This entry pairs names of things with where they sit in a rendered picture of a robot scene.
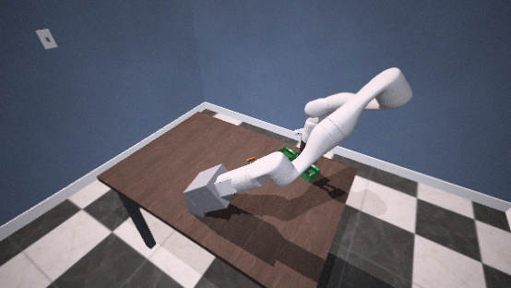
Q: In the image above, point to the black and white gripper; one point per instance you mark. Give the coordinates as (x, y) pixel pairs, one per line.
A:
(304, 139)

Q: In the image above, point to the green open-top bin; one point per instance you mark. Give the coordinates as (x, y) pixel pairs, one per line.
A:
(292, 155)

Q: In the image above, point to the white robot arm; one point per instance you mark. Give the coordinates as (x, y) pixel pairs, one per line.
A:
(393, 91)

